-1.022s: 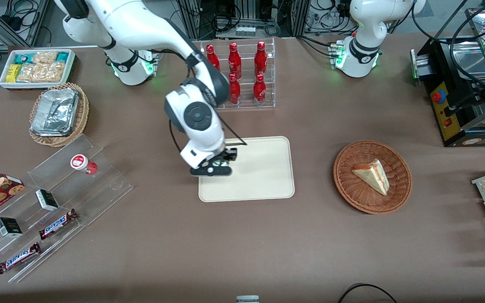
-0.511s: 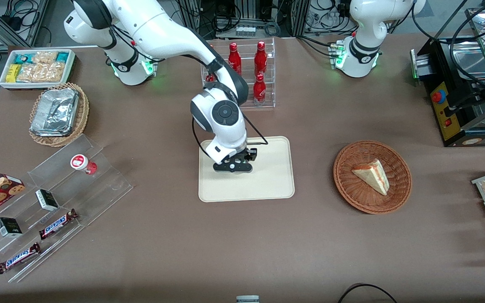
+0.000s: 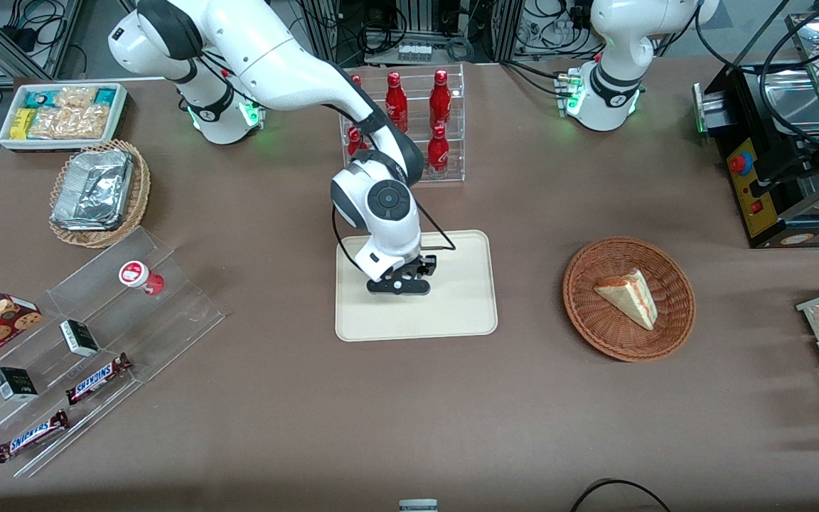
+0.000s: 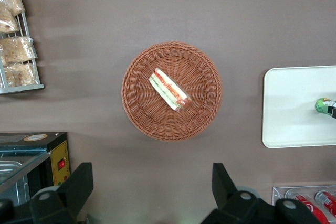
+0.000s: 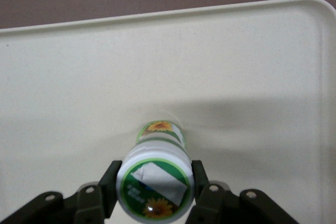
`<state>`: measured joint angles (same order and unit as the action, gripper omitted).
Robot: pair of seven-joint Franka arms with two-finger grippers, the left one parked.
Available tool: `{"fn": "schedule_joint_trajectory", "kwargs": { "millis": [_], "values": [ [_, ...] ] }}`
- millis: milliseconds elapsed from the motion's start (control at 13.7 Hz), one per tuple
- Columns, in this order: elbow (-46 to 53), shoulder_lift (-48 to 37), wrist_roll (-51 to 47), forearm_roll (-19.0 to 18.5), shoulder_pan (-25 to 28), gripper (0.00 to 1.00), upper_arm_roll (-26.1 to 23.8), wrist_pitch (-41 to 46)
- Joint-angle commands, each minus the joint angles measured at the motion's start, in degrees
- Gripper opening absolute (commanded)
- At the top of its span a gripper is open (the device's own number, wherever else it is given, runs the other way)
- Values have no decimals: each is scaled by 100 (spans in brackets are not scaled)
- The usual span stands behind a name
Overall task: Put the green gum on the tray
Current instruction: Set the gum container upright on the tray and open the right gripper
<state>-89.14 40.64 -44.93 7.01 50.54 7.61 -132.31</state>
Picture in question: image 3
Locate cream plastic tray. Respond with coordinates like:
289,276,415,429
335,230,499,343

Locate red gum bottle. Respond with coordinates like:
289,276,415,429
119,260,166,296

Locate silver foil tray stack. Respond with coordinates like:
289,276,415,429
51,148,134,232

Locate clear acrylic bottle rack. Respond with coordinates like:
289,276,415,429
337,63,466,188

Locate round brown wicker basket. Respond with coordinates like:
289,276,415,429
562,237,697,363

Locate wrapped triangle sandwich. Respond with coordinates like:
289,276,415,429
593,268,659,331

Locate clear acrylic stepped display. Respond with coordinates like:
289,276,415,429
0,226,226,479

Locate small light wicker basket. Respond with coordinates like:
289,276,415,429
49,139,151,249

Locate Snickers chocolate bar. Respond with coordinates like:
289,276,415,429
65,353,133,406
0,410,70,464

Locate small black box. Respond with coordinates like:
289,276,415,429
0,367,39,402
60,319,101,358

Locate white snack bin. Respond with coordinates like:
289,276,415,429
0,82,129,152

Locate black sealing machine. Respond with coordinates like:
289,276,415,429
692,11,819,250

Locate rice cracker bag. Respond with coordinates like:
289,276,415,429
28,105,110,141
54,87,97,109

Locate yellow snack pack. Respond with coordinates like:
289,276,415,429
10,108,37,141

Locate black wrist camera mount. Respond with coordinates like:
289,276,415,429
404,254,439,279

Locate black floor cable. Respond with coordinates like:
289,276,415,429
569,479,673,512

